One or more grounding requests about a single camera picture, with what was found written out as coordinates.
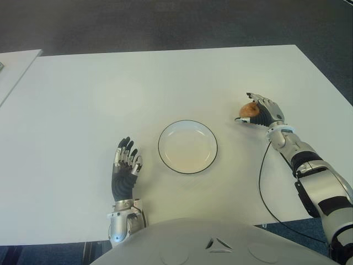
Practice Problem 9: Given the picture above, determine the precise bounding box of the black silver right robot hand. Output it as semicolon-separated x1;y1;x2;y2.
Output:
234;92;285;128

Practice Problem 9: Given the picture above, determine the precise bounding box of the thin black cable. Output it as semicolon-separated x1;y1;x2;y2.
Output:
258;142;328;244

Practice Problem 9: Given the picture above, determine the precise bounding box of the white side table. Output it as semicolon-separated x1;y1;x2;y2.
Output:
0;49;42;107

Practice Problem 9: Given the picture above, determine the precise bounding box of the reddish yellow apple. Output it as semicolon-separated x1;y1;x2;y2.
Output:
239;101;260;116

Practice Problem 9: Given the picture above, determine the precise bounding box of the grey robot torso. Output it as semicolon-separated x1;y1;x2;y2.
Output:
90;217;344;265

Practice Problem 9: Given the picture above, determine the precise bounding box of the silver left robot forearm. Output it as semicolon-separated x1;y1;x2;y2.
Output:
106;198;148;248

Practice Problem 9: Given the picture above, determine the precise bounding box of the white plate with black rim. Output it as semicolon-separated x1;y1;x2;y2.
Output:
158;119;218;175

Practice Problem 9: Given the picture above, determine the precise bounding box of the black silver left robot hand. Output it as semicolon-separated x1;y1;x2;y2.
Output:
110;136;143;202

